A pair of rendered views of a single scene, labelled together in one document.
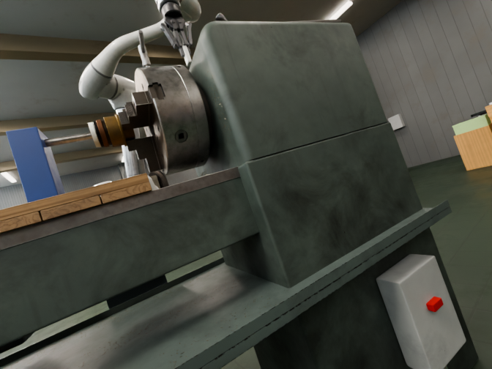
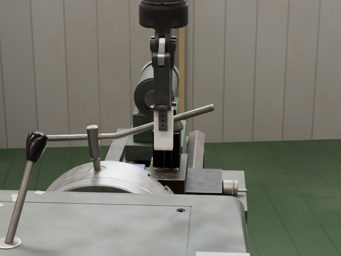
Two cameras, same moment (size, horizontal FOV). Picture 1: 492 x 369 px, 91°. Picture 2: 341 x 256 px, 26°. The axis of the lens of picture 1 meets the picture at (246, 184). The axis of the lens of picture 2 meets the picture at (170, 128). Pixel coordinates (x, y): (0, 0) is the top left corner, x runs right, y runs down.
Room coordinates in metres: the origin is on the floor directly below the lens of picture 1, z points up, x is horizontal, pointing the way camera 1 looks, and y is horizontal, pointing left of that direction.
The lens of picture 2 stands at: (1.50, -0.92, 1.75)
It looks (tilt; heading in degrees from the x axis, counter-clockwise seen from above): 18 degrees down; 119
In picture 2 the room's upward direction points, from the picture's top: straight up
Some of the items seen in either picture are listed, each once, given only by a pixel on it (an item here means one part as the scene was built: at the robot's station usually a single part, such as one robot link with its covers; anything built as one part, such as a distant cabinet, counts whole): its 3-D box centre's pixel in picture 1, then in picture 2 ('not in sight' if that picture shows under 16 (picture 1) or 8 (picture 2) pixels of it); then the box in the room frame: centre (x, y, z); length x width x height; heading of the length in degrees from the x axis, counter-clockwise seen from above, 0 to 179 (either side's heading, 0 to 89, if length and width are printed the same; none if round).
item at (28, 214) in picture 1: (87, 209); not in sight; (0.63, 0.41, 0.89); 0.36 x 0.30 x 0.04; 26
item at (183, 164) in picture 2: not in sight; (168, 173); (0.56, 0.74, 1.00); 0.20 x 0.10 x 0.05; 116
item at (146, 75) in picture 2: not in sight; (157, 107); (0.22, 1.25, 1.01); 0.30 x 0.20 x 0.29; 116
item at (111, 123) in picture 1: (115, 131); not in sight; (0.68, 0.30, 1.08); 0.09 x 0.09 x 0.09; 26
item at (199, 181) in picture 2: not in sight; (145, 185); (0.49, 0.74, 0.95); 0.43 x 0.18 x 0.04; 26
